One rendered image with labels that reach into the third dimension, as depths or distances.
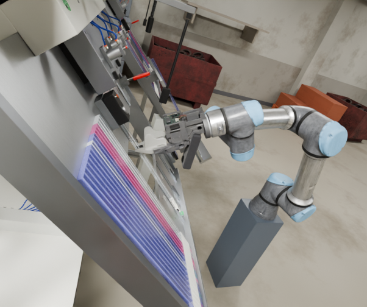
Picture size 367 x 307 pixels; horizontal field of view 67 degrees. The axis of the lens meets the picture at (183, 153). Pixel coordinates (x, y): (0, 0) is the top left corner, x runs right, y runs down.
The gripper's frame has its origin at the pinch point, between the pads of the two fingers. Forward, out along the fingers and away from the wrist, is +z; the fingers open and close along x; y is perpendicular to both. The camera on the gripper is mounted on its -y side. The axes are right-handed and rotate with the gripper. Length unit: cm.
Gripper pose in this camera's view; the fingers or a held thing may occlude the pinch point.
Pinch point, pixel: (140, 149)
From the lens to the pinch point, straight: 79.7
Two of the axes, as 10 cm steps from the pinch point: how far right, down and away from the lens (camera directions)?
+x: 1.4, 5.3, -8.3
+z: -9.7, 2.6, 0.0
